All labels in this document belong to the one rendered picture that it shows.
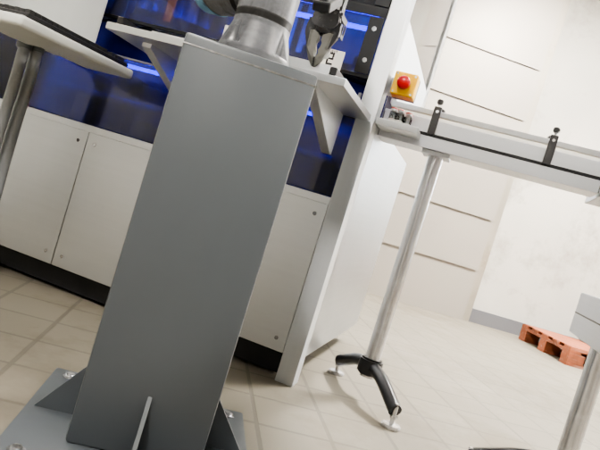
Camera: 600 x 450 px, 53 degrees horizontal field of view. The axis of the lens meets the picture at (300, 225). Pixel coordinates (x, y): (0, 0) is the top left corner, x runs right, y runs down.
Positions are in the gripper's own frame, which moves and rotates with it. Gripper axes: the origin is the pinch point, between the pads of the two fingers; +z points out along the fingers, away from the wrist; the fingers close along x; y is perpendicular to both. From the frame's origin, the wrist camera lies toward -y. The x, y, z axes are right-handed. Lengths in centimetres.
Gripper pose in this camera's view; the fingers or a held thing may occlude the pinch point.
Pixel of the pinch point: (313, 61)
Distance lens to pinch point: 158.6
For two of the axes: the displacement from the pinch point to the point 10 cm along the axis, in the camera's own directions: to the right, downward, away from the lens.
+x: -9.2, -2.9, 2.7
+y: 2.6, 0.6, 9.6
